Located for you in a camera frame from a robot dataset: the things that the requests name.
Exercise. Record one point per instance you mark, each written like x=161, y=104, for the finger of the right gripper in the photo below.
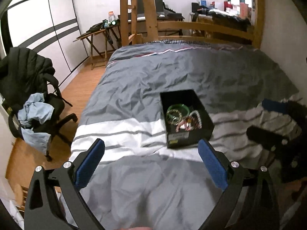
x=291, y=108
x=267, y=139

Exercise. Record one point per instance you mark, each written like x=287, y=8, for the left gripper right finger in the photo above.
x=248, y=199

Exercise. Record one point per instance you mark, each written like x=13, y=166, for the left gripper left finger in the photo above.
x=42, y=206

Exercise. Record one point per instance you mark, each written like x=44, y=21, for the black jewelry box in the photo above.
x=192, y=128

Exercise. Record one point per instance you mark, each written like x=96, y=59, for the green jade bangle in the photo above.
x=175, y=113

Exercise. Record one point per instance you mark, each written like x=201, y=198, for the person's right hand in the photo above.
x=136, y=228

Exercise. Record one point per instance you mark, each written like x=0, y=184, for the black office chair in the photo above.
x=53, y=97

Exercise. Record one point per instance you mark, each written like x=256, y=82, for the grey striped duvet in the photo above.
x=145, y=108

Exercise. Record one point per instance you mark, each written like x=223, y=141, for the light blue shirt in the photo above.
x=35, y=113

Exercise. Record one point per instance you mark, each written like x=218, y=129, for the pile of dark clothes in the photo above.
x=210, y=15

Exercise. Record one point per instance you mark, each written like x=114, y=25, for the wooden ladder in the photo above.
x=128, y=22

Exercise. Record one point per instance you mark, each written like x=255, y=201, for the wooden folding table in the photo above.
x=102, y=39

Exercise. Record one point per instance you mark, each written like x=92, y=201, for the white sliding wardrobe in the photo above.
x=50, y=28

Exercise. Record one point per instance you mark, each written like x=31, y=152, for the wooden bed frame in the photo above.
x=153, y=26

